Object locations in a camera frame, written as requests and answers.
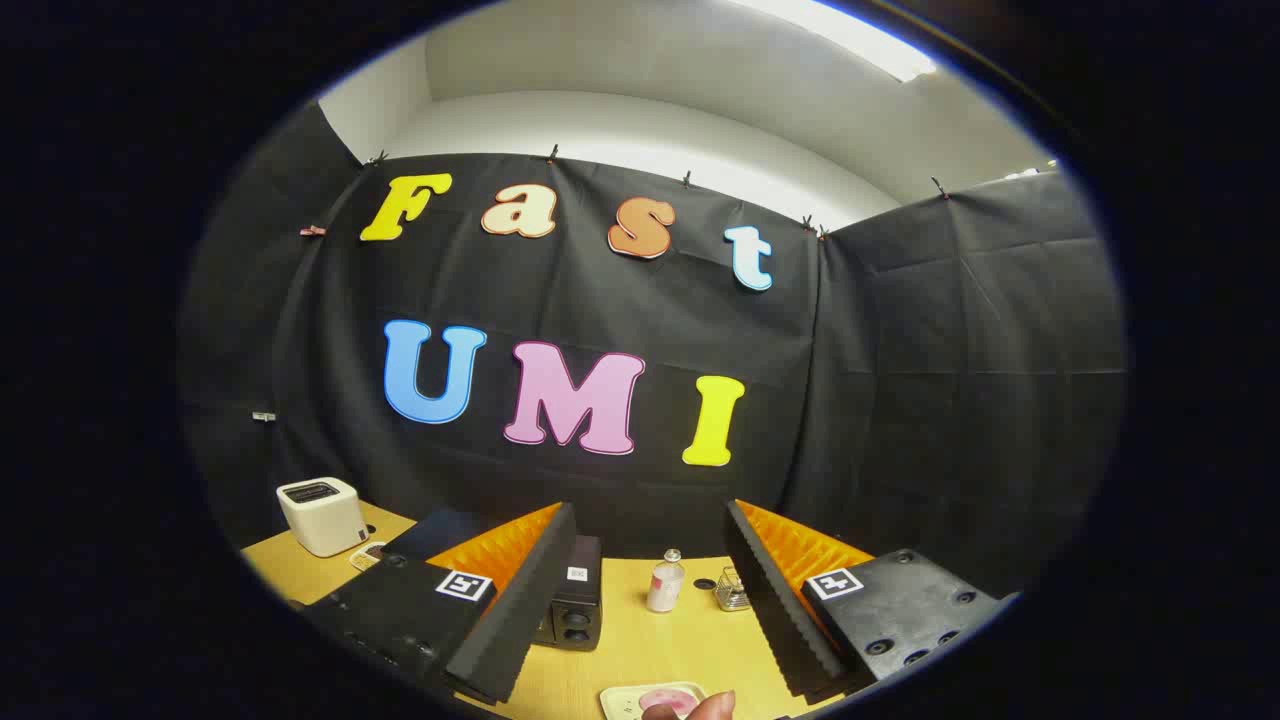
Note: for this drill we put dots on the white toaster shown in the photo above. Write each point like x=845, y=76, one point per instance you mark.
x=325, y=520

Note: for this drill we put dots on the cream cherry-print food tray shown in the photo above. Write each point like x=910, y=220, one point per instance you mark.
x=622, y=700

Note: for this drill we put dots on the small dish of snacks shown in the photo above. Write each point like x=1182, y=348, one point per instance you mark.
x=366, y=557

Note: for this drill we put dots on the clear bottle with white label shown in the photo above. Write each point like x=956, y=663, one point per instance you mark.
x=664, y=585

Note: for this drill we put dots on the black toaster oven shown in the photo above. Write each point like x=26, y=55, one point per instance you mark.
x=580, y=610

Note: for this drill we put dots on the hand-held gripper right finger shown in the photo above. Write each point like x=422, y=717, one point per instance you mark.
x=775, y=610

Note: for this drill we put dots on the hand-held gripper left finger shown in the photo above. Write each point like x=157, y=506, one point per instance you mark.
x=520, y=620

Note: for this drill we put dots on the round pink food patty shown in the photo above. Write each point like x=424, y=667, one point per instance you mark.
x=665, y=698

